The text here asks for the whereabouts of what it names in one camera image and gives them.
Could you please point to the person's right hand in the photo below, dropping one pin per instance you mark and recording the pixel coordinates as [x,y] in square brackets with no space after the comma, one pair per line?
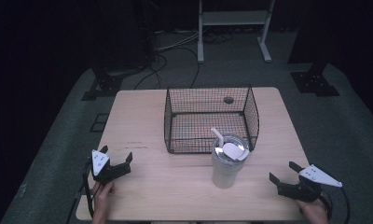
[315,213]

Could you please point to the white drinking straw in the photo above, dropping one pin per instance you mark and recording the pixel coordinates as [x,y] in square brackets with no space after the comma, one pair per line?
[218,134]

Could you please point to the white tumbler with lid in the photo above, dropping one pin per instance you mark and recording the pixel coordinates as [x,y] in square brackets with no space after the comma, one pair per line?
[225,172]

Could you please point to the black stand base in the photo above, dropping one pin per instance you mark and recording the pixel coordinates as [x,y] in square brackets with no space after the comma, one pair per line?
[313,82]
[105,84]

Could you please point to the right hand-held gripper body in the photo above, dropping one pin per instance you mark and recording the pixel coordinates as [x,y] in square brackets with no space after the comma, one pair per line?
[302,190]

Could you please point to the person's left hand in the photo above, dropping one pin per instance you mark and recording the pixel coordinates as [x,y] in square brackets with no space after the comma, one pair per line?
[101,197]

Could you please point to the white metal stand frame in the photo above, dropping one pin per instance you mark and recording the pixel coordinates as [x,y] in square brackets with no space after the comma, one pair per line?
[200,37]

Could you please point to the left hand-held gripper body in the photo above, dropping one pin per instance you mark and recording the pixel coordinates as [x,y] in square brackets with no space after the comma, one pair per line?
[100,161]

